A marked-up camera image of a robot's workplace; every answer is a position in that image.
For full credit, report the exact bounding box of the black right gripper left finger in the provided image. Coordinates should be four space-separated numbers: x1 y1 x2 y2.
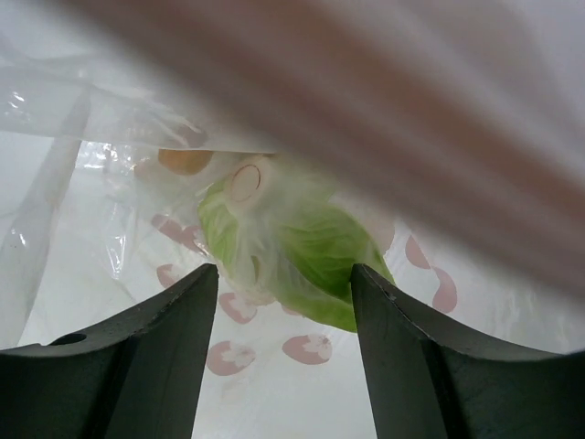
1 264 218 438

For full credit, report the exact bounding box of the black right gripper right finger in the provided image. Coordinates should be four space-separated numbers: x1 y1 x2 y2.
351 264 584 438

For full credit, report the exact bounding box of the white toy cauliflower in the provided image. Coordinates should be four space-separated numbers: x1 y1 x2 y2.
197 155 392 332

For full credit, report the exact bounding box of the clear zip top bag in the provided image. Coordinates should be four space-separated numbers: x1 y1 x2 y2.
1 1 584 438

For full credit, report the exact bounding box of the orange toy food piece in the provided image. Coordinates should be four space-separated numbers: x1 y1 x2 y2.
157 149 214 176

